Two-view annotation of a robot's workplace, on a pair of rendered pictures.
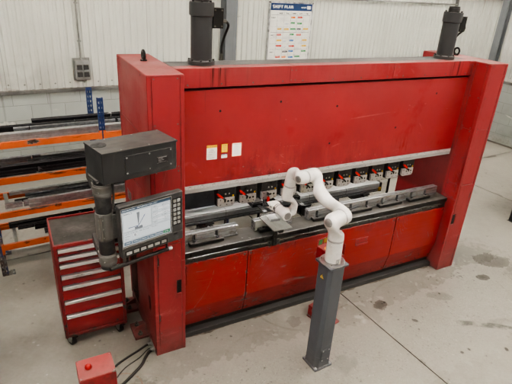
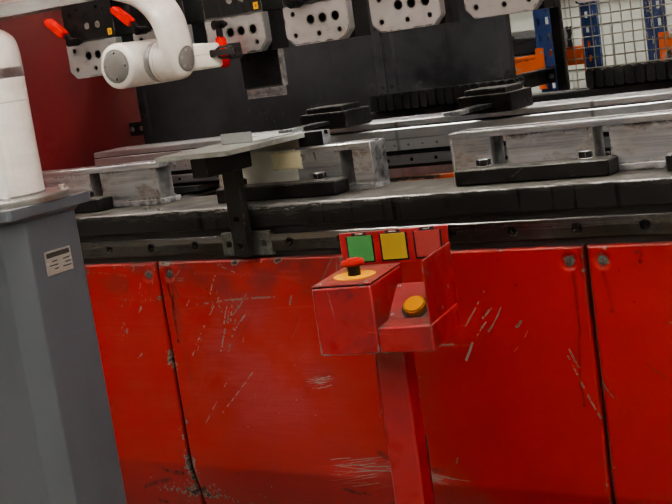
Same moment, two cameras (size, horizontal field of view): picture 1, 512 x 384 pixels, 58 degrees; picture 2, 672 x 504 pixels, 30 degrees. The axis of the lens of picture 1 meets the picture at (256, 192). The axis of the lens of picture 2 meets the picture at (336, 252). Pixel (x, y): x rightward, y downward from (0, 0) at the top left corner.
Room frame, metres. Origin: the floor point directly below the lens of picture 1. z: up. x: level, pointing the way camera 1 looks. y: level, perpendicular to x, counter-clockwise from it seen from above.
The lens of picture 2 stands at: (2.49, -2.50, 1.16)
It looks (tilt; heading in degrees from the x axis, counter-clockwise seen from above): 9 degrees down; 63
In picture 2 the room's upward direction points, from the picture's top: 8 degrees counter-clockwise
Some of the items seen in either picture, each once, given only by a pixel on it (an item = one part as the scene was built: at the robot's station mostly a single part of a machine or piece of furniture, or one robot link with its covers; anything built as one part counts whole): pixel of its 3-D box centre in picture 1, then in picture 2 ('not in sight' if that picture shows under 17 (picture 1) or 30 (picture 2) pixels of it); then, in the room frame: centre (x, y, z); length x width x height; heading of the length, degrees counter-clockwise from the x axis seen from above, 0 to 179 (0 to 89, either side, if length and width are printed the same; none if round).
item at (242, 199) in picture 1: (246, 191); (170, 26); (3.50, 0.08, 1.26); 0.15 x 0.09 x 0.17; 119
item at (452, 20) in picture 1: (452, 32); not in sight; (4.68, -1.77, 2.53); 0.33 x 0.25 x 0.47; 119
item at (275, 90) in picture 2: not in sight; (264, 74); (3.62, -0.11, 1.13); 0.10 x 0.02 x 0.10; 119
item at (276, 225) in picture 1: (275, 222); (231, 147); (3.49, -0.18, 1.00); 0.26 x 0.18 x 0.01; 29
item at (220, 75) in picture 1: (346, 71); not in sight; (3.92, -0.69, 2.23); 3.00 x 0.10 x 0.14; 119
